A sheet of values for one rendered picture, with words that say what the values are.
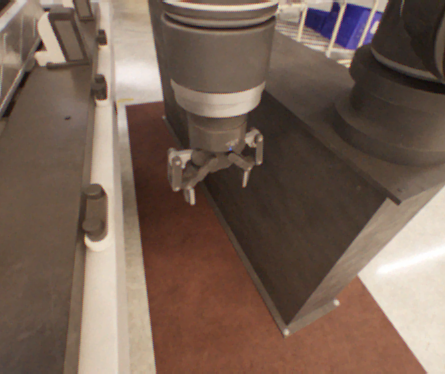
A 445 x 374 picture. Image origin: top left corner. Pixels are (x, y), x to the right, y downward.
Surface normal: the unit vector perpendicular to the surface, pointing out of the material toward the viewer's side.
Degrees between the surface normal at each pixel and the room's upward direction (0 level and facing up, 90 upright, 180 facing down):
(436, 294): 0
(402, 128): 90
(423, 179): 0
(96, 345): 0
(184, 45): 90
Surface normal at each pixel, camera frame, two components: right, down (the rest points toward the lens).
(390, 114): -0.67, 0.53
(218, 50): 0.00, 0.73
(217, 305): 0.03, -0.69
